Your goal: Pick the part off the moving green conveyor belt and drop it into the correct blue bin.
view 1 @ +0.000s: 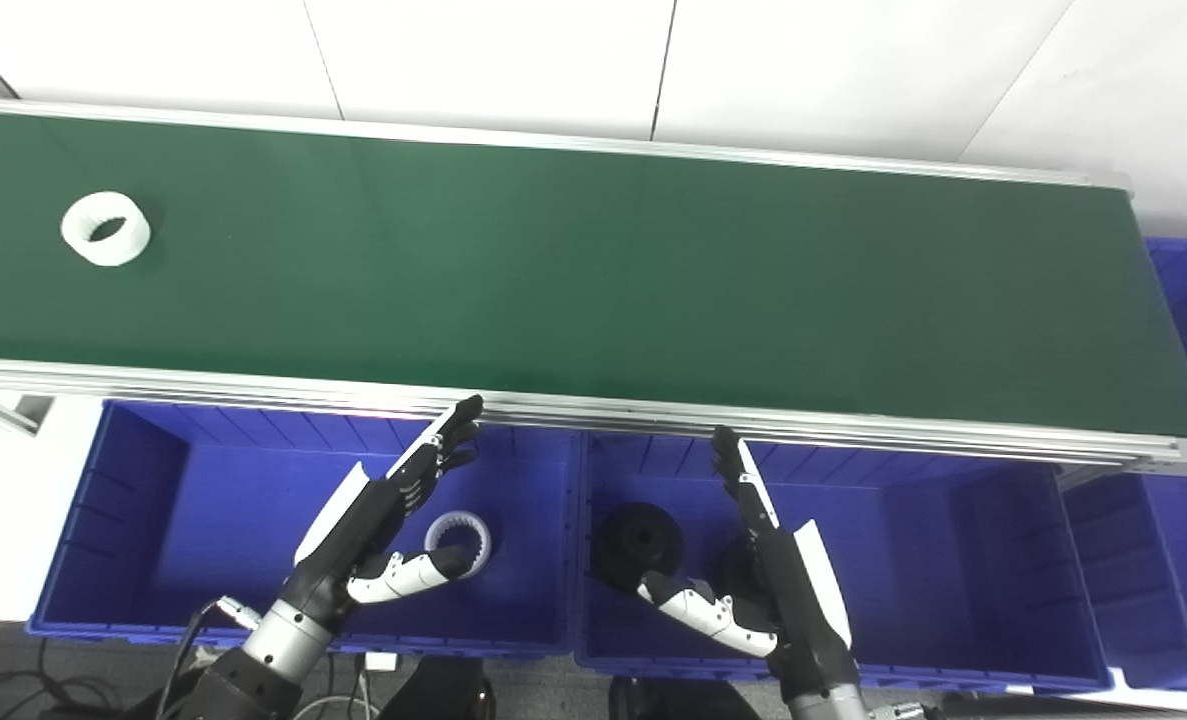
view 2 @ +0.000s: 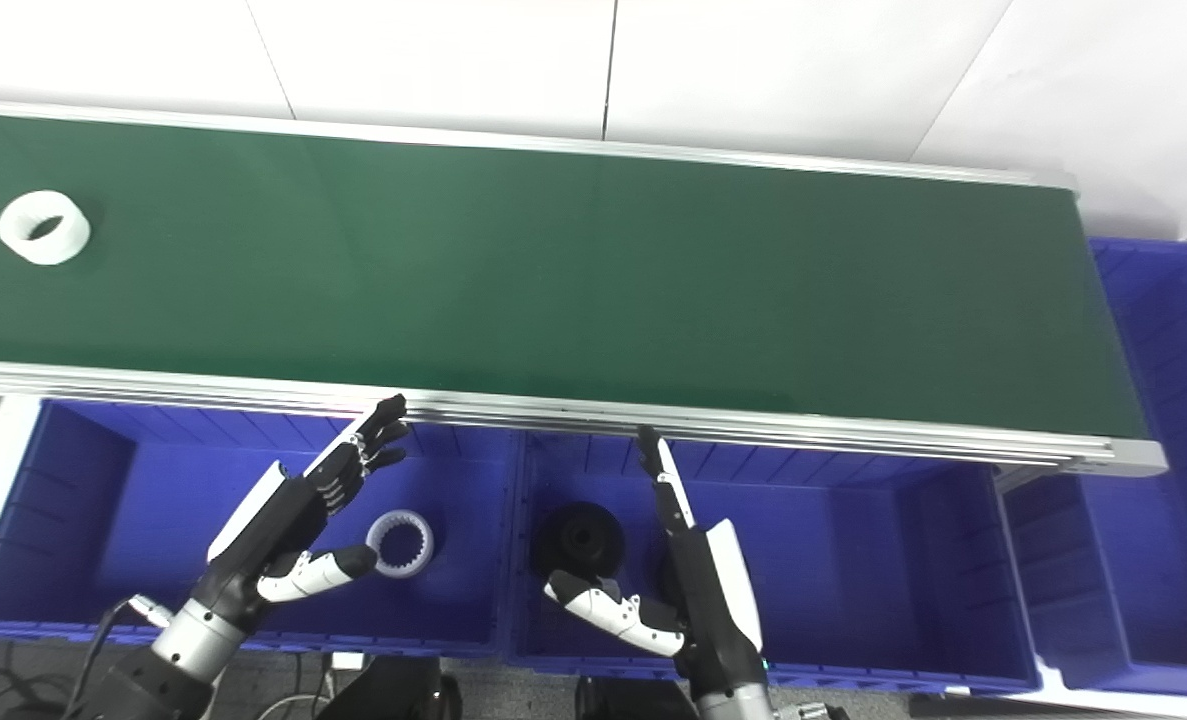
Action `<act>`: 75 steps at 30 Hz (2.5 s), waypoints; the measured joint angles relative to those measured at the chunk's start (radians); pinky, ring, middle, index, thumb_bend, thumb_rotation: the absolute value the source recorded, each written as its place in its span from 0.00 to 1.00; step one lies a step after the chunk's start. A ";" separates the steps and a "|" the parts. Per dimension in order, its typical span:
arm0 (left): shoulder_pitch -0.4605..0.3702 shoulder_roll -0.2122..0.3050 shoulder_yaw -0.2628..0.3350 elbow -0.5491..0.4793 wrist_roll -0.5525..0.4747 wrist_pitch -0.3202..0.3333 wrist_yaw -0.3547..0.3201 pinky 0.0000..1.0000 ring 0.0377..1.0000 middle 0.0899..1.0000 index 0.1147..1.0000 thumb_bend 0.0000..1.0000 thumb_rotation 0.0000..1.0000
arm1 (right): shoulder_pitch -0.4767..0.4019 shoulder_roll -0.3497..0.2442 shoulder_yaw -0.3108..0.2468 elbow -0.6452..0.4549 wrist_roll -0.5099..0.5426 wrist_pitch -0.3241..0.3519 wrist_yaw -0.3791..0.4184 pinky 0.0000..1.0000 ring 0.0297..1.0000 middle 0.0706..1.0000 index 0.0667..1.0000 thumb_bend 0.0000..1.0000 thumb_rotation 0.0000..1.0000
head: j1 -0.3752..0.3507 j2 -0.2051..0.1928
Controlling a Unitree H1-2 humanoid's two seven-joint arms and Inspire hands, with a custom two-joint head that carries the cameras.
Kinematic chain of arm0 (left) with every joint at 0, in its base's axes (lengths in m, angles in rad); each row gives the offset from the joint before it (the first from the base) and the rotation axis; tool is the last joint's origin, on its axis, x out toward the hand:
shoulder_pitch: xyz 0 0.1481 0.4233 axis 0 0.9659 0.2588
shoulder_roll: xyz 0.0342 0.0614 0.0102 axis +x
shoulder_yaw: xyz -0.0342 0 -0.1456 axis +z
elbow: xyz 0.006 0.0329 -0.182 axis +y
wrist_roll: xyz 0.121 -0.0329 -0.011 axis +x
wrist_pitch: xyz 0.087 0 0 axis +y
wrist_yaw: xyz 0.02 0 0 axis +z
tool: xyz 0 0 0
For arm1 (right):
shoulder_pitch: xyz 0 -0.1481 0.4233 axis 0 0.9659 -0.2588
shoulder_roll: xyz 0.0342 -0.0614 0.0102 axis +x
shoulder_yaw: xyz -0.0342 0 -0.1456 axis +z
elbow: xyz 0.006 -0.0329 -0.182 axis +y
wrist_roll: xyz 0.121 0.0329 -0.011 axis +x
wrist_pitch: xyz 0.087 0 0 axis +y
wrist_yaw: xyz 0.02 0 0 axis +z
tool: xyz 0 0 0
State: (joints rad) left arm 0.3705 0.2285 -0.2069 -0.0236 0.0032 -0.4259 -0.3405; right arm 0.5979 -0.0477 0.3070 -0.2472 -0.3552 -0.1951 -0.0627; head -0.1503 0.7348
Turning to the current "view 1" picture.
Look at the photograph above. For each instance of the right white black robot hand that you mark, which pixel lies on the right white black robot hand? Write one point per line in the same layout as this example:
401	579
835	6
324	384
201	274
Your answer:
788	580

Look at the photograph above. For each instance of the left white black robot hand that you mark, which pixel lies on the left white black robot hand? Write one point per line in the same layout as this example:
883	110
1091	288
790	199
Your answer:
363	520

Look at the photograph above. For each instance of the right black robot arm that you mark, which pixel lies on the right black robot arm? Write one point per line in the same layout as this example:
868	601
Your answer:
833	703

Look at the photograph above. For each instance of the blue plastic bin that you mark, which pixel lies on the blue plastic bin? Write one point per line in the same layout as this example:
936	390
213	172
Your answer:
1163	580
203	520
933	570

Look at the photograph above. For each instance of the black round gear part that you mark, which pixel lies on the black round gear part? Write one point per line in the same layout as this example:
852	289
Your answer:
638	540

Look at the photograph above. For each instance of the green conveyor belt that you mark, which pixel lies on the green conveyor belt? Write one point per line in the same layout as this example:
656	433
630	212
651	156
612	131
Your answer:
573	410
593	270

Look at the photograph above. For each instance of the black robot left leg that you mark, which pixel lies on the black robot left leg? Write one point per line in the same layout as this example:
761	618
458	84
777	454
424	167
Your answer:
438	690

